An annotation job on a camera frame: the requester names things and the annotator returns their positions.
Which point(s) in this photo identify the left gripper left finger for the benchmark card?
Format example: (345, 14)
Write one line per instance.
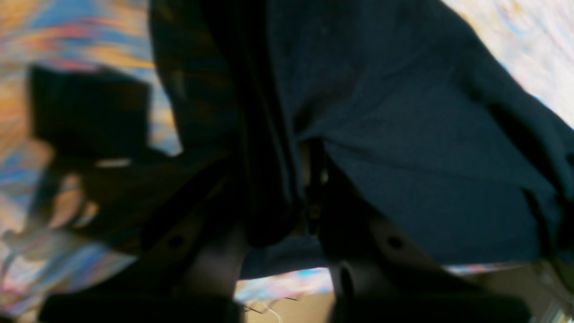
(189, 273)

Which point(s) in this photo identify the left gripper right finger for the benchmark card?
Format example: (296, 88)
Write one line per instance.
(380, 276)

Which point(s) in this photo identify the black T-shirt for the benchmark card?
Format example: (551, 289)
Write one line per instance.
(408, 103)

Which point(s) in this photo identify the patterned tablecloth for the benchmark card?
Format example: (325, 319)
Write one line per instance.
(532, 38)

